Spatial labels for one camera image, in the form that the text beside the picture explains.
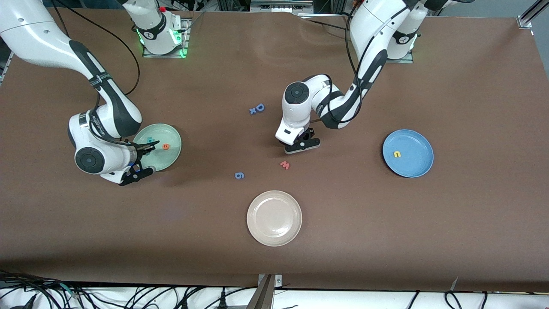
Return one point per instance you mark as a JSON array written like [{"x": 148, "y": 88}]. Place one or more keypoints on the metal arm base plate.
[
  {"x": 401, "y": 61},
  {"x": 185, "y": 43}
]

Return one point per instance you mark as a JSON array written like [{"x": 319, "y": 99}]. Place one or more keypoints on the metal equipment rack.
[{"x": 279, "y": 5}]

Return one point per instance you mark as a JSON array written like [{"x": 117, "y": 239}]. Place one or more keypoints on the pink letter w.
[{"x": 285, "y": 165}]

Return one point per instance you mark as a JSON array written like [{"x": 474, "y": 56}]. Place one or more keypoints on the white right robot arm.
[{"x": 90, "y": 159}]

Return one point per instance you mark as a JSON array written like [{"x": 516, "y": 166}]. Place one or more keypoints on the aluminium frame rail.
[
  {"x": 5, "y": 71},
  {"x": 532, "y": 13}
]

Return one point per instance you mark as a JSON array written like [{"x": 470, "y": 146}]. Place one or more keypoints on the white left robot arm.
[{"x": 296, "y": 94}]

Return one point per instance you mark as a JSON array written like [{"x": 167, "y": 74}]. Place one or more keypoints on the aluminium profile post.
[{"x": 262, "y": 296}]

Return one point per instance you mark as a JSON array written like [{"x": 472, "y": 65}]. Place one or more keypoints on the small metal bracket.
[{"x": 278, "y": 281}]

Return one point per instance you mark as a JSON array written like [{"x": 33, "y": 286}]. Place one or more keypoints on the brown table cover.
[{"x": 386, "y": 236}]

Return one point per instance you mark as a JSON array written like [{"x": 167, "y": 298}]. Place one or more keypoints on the beige plate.
[{"x": 274, "y": 219}]

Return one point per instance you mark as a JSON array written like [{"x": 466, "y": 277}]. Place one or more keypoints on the blue plate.
[{"x": 411, "y": 165}]

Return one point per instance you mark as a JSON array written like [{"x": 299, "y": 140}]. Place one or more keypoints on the light green plate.
[{"x": 169, "y": 133}]

